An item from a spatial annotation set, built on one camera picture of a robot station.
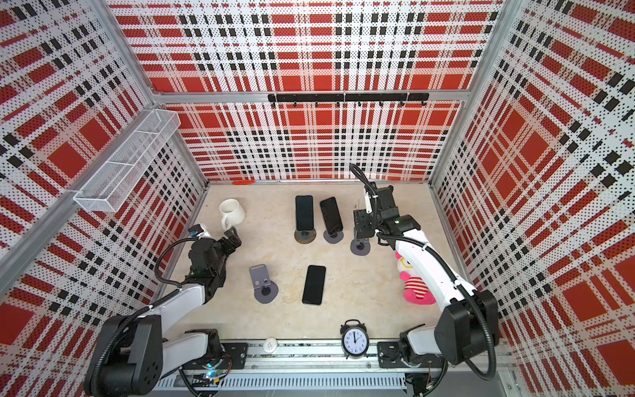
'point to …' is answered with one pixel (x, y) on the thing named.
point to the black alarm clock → (355, 339)
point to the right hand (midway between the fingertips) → (369, 214)
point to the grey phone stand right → (360, 246)
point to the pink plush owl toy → (415, 291)
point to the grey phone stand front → (265, 290)
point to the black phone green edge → (304, 212)
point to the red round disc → (243, 182)
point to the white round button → (269, 345)
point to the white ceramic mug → (233, 212)
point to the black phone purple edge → (331, 215)
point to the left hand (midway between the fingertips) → (229, 233)
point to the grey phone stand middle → (333, 238)
